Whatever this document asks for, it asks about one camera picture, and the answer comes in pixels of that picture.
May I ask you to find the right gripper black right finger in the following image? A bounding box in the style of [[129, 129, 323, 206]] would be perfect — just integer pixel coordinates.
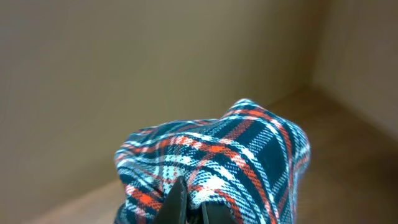
[[201, 202, 238, 224]]

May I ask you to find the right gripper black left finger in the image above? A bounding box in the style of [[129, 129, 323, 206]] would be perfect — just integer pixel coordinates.
[[152, 176, 188, 224]]

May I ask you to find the plaid shirt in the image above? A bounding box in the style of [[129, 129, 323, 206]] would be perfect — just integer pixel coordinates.
[[114, 99, 310, 223]]

